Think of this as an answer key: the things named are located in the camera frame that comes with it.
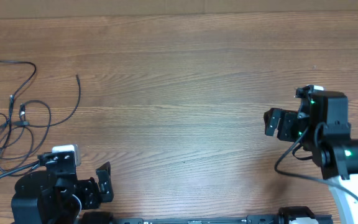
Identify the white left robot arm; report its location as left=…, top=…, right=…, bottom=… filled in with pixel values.
left=11, top=161, right=116, bottom=224

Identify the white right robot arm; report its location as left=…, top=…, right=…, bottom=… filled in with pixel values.
left=264, top=85, right=358, bottom=223

